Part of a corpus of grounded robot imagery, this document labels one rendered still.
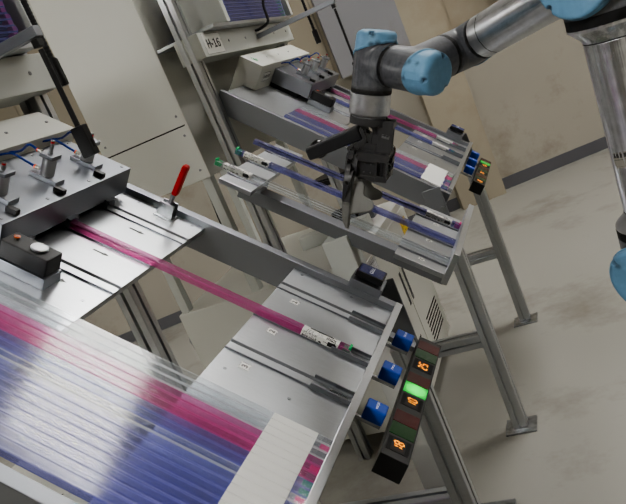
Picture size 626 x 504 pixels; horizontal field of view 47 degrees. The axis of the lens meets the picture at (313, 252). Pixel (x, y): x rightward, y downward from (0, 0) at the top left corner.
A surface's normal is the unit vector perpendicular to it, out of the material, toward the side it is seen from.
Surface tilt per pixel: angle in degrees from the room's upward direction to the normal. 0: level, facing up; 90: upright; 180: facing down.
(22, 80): 90
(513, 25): 110
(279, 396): 42
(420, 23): 90
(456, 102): 90
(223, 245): 90
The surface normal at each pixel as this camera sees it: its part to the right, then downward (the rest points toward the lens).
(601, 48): -0.74, 0.43
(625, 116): -0.56, 0.43
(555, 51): 0.03, 0.22
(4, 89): 0.88, -0.29
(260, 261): -0.29, 0.33
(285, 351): 0.31, -0.86
